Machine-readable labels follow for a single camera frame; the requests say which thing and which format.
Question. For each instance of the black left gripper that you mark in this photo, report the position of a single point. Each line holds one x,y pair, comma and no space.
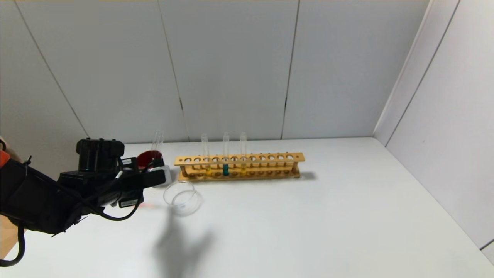
130,202

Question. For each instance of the yellow pigment test tube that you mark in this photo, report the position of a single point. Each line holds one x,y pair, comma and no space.
208,170
243,169

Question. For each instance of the black and orange left arm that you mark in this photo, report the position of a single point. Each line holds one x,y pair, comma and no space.
34,197

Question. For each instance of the empty glass test tube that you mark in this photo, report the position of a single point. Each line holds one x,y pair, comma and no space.
158,141

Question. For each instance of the teal pigment test tube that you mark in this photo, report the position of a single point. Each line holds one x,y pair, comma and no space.
225,170

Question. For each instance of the wooden test tube rack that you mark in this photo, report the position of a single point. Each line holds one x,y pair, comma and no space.
251,159

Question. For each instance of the dark red cup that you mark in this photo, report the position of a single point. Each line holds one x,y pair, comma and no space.
148,157

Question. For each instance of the clear glass petri dish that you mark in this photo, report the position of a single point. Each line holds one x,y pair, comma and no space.
183,199

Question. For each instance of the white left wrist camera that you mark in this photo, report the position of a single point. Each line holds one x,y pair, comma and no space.
168,175

